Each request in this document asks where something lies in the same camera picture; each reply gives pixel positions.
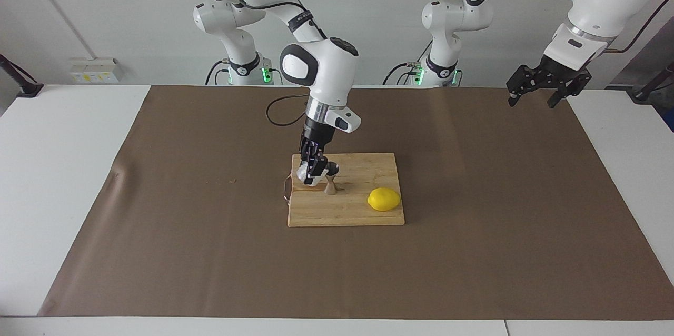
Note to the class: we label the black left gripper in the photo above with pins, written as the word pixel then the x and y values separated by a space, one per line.
pixel 550 75

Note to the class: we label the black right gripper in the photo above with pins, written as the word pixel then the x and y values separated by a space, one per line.
pixel 316 138

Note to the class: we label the clear plastic cup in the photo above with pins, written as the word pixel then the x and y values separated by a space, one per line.
pixel 301 174

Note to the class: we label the steel jigger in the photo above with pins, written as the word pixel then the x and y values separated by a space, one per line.
pixel 330 188

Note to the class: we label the wooden cutting board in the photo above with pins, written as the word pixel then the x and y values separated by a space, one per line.
pixel 337 212

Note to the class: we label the yellow lemon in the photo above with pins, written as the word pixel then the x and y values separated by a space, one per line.
pixel 384 199

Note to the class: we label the black clamp stand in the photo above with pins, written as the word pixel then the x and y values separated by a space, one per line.
pixel 29 88
pixel 642 95

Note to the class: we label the brown paper table mat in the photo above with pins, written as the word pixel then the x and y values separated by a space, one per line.
pixel 337 273

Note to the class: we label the blue object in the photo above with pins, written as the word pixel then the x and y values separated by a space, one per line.
pixel 670 119

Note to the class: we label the white wall socket strip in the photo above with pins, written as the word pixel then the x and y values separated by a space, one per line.
pixel 95 71

